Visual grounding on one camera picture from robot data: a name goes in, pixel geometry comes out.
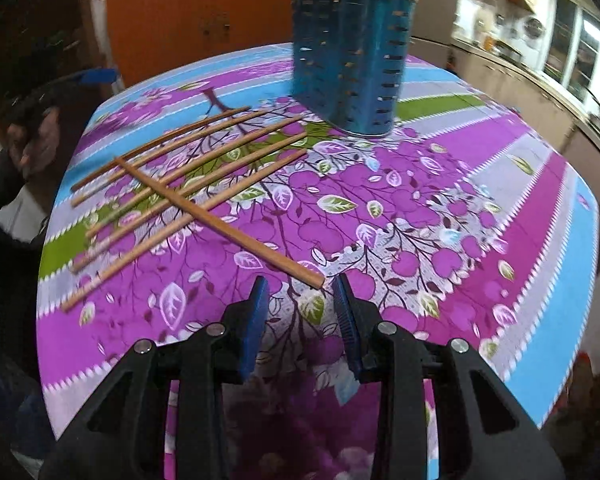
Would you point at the blue perforated utensil holder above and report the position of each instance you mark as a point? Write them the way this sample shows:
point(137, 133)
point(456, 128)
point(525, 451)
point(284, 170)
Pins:
point(348, 59)

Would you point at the beige kitchen base cabinets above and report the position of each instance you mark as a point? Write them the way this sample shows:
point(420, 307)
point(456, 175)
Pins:
point(541, 106)

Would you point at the colourful floral tablecloth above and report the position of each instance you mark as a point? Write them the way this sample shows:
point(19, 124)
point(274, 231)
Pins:
point(461, 223)

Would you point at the orange wooden cabinet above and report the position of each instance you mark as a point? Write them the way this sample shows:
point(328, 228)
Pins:
point(145, 38)

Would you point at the wooden chopstick six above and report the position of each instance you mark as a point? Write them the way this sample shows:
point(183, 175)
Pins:
point(245, 241)

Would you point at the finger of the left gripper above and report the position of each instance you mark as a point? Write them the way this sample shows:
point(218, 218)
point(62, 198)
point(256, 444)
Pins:
point(95, 76)

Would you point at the person's left hand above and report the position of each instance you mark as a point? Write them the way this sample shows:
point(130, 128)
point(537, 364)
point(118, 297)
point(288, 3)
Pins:
point(32, 153)

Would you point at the wooden chopstick eight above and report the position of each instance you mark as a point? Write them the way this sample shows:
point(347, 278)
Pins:
point(175, 230)

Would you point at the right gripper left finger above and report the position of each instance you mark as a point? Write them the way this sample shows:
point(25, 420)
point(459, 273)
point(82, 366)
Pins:
point(120, 431)

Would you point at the kitchen window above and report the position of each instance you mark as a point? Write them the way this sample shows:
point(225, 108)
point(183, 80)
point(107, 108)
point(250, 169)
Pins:
point(574, 48)

